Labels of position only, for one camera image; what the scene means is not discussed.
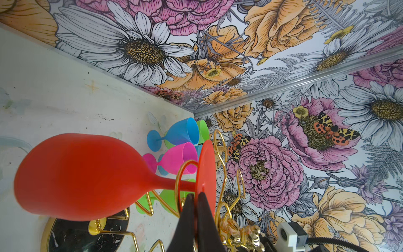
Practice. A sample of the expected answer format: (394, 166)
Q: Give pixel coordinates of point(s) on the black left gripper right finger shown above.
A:
(208, 238)

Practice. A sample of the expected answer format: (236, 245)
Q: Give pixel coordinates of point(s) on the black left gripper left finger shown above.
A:
(183, 239)

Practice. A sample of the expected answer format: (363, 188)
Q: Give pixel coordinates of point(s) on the green wine glass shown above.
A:
(166, 195)
(203, 133)

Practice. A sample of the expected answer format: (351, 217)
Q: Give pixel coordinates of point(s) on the pink wine glass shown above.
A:
(151, 162)

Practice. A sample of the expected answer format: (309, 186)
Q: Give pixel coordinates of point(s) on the blue wine glass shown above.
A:
(179, 133)
(198, 149)

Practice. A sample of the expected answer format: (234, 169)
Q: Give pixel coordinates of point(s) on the red wine glass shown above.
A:
(83, 177)

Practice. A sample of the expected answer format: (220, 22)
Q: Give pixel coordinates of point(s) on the gold wire wine glass rack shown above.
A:
(246, 239)

